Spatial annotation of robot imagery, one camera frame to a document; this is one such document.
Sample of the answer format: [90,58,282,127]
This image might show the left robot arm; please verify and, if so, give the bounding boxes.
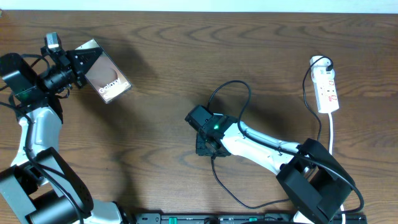
[1,40,134,223]

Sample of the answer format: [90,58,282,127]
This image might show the white power strip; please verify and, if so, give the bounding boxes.
[310,55,340,114]

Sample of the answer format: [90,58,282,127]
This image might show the white power strip cord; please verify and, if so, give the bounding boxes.
[328,112,347,224]

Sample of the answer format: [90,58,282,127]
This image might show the bronze Galaxy smartphone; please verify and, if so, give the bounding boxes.
[76,39,132,103]

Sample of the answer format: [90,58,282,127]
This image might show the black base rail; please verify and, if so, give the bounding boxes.
[135,212,368,224]

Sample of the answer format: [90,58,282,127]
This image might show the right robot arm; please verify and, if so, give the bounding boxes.
[185,105,356,223]

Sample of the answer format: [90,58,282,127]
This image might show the black USB charging cable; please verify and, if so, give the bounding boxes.
[206,55,334,210]

